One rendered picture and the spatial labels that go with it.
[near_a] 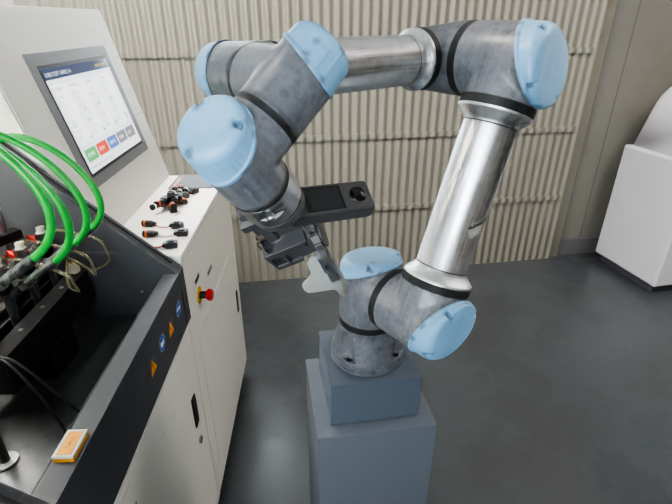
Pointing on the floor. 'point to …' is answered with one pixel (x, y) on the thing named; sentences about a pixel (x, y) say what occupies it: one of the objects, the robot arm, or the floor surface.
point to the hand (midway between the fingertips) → (336, 252)
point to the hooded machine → (643, 205)
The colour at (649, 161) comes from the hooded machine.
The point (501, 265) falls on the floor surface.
